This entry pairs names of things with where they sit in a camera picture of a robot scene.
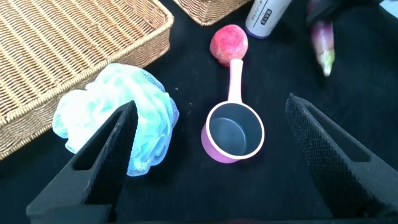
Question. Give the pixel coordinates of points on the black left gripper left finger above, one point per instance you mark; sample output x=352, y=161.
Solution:
x=102, y=174

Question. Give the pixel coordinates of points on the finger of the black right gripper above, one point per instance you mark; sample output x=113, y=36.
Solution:
x=332, y=11

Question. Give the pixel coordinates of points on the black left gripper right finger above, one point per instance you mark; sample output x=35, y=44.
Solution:
x=329, y=165

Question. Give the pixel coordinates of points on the purple eggplant with green stem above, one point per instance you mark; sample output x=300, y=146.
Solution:
x=323, y=43

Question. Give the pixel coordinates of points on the light blue mesh bath loofah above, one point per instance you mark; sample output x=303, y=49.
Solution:
x=105, y=99

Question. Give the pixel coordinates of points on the pink saucepan with dark inside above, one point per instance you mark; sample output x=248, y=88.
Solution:
x=235, y=81

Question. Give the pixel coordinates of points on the purple bag roll grey label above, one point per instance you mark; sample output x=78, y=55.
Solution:
x=264, y=17

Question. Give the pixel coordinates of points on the black table cloth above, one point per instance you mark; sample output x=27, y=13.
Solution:
x=192, y=186

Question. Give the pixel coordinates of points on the pink red peach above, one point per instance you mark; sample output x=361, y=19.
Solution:
x=229, y=44

